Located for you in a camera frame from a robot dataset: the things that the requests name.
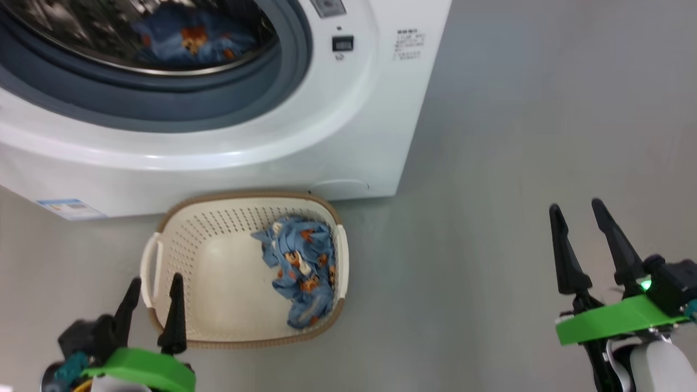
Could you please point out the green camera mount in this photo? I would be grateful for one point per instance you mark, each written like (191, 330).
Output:
(141, 367)
(615, 318)

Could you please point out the stainless steel washer drum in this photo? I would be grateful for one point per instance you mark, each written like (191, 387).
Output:
(81, 32)

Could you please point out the grey rubber door gasket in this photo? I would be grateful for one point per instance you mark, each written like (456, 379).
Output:
(163, 98)

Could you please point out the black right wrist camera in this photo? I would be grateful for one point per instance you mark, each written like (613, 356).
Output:
(672, 280)

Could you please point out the black door latch socket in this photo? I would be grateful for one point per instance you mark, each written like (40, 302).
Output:
(343, 43)

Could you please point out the green left camera mount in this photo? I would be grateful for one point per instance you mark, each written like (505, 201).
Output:
(141, 367)

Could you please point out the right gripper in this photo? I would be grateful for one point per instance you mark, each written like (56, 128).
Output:
(604, 370)

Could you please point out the blue energy label sticker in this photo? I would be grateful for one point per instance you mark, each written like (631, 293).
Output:
(71, 208)

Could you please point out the blue cartoon print garment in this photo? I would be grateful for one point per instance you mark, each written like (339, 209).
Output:
(302, 272)
(190, 38)

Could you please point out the printed text sticker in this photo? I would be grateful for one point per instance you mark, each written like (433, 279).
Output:
(408, 44)

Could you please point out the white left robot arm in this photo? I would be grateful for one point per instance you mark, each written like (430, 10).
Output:
(117, 385)

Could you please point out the cream perforated laundry basket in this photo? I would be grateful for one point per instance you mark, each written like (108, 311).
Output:
(228, 283)

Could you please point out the teal left camera connector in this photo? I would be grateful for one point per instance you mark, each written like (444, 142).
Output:
(65, 370)

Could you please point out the green right camera mount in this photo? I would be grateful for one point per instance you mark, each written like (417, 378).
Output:
(615, 318)

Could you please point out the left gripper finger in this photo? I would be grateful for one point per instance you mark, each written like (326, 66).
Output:
(128, 310)
(175, 321)

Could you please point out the white front-load washing machine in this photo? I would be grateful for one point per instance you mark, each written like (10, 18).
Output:
(337, 136)

